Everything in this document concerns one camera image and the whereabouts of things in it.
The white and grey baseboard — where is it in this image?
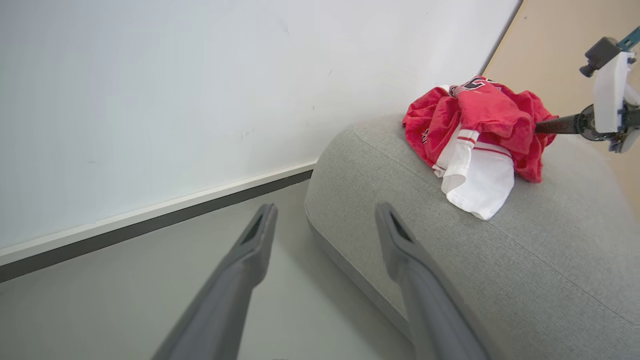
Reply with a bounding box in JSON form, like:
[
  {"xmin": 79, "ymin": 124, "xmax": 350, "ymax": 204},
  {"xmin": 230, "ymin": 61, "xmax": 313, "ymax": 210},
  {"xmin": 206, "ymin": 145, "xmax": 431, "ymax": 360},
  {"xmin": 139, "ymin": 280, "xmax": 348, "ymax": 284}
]
[{"xmin": 0, "ymin": 161, "xmax": 319, "ymax": 284}]

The teal camera bracket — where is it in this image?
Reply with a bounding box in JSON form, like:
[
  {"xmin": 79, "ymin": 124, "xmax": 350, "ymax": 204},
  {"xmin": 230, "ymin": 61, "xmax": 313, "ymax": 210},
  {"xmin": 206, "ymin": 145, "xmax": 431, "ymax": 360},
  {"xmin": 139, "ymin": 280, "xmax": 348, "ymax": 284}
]
[{"xmin": 617, "ymin": 25, "xmax": 640, "ymax": 52}]

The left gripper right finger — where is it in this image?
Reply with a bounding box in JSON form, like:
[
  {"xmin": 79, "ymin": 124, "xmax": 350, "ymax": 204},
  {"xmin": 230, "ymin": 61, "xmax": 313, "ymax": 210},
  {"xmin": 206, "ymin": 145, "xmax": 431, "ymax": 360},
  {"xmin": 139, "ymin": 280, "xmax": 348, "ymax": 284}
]
[{"xmin": 375, "ymin": 202, "xmax": 490, "ymax": 360}]

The red and white jersey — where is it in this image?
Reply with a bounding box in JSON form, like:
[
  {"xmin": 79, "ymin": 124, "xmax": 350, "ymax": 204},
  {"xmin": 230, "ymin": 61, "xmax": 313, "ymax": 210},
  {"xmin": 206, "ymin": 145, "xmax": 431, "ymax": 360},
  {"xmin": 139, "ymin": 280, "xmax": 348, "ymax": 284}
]
[{"xmin": 402, "ymin": 75, "xmax": 559, "ymax": 221}]

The dark grey wrist camera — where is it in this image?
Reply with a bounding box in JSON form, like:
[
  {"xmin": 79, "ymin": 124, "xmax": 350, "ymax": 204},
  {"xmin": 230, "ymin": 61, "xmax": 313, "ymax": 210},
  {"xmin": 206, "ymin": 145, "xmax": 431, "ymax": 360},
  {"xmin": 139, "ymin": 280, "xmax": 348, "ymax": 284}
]
[{"xmin": 579, "ymin": 36, "xmax": 624, "ymax": 78}]

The grey fabric sofa seat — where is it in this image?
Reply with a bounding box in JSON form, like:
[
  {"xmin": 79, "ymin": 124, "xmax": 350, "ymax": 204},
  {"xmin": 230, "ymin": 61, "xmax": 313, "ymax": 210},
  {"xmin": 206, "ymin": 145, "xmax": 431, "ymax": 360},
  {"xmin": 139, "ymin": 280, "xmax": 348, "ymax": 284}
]
[{"xmin": 304, "ymin": 114, "xmax": 640, "ymax": 360}]

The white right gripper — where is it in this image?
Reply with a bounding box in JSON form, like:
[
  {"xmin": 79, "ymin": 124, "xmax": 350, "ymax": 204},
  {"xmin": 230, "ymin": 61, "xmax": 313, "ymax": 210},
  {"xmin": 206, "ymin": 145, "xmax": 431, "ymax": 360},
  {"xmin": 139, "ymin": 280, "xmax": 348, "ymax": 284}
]
[{"xmin": 534, "ymin": 51, "xmax": 640, "ymax": 154}]

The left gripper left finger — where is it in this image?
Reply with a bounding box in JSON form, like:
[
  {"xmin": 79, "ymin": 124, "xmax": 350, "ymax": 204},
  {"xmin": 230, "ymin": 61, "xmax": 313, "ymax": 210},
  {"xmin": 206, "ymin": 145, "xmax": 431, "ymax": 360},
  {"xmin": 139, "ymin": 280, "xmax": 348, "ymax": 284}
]
[{"xmin": 151, "ymin": 202, "xmax": 279, "ymax": 360}]

